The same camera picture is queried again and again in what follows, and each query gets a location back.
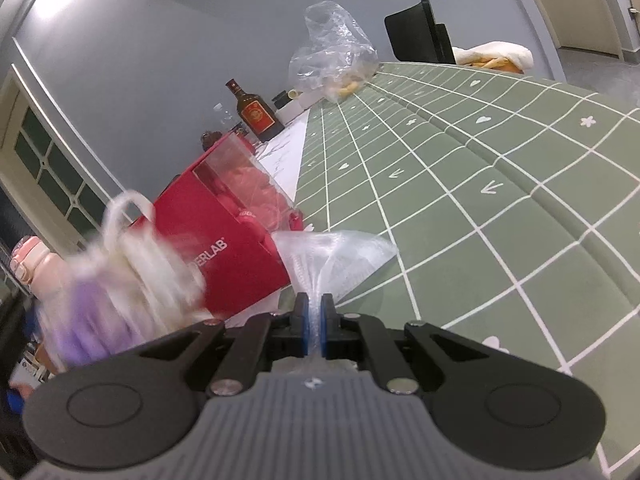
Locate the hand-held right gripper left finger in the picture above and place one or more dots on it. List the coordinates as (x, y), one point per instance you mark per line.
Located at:
(301, 325)

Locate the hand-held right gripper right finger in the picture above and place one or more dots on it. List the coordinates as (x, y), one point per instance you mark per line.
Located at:
(327, 325)

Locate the red box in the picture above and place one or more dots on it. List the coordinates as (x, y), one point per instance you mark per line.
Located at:
(235, 270)

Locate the purple rose bouquet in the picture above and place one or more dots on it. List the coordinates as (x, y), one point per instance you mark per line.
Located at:
(150, 270)

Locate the pink soft toy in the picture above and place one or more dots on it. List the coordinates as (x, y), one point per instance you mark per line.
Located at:
(250, 200)

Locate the white printed table runner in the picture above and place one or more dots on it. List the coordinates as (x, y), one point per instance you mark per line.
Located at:
(285, 155)

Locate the small dark jar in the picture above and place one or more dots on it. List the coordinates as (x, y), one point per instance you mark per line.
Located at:
(211, 139)

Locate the green checked tablecloth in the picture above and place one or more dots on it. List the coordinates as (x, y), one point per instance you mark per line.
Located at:
(500, 210)

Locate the white flat box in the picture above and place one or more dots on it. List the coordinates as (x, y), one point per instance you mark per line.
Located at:
(295, 111)

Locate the brown liquor bottle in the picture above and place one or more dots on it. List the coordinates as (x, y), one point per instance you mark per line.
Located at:
(255, 115)

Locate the clear plastic bottle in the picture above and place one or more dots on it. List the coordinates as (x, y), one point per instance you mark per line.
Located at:
(227, 120)

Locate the small black box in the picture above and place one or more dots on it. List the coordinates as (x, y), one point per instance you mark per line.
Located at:
(282, 97)

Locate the pink water bottle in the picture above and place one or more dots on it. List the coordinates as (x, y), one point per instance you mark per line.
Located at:
(35, 270)

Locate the clear plastic bag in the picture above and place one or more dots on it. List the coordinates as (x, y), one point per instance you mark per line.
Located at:
(330, 50)

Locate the glass-paned door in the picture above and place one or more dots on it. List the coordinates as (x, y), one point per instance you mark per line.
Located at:
(50, 160)

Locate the black chair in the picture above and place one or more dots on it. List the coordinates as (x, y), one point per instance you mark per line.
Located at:
(415, 30)

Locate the orange and red carton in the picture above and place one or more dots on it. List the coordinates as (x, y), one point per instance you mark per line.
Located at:
(492, 64)

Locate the cream blanket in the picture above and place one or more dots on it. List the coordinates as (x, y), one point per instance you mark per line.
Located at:
(500, 52)

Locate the beige door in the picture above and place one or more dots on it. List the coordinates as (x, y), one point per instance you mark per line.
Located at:
(575, 5)

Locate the grey light switch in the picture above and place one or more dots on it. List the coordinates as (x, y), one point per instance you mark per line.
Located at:
(633, 15)

